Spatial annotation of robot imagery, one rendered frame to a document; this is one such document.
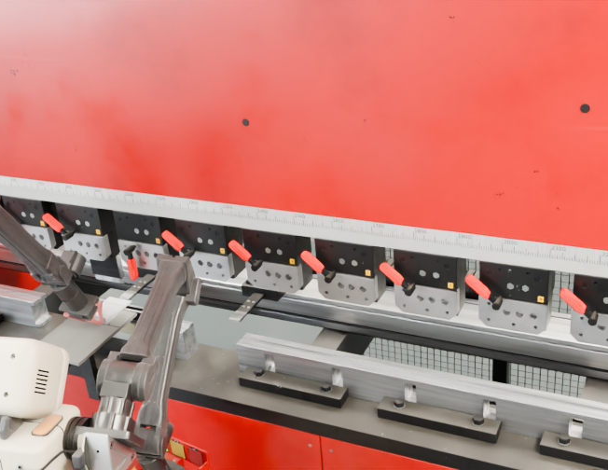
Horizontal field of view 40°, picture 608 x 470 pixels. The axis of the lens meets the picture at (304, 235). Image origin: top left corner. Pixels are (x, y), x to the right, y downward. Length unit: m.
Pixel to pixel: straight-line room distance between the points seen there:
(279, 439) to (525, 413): 0.64
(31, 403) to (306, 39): 0.92
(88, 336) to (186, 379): 0.30
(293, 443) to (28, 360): 0.83
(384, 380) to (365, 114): 0.71
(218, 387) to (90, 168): 0.68
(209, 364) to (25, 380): 0.84
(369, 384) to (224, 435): 0.45
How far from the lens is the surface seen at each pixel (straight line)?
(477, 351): 2.34
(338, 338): 2.44
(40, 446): 1.68
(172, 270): 1.97
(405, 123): 1.78
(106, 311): 2.51
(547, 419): 2.07
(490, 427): 2.08
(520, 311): 1.92
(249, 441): 2.32
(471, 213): 1.82
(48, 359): 1.72
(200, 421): 2.38
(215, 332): 4.18
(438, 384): 2.10
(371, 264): 1.96
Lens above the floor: 2.24
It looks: 27 degrees down
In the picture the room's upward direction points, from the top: 6 degrees counter-clockwise
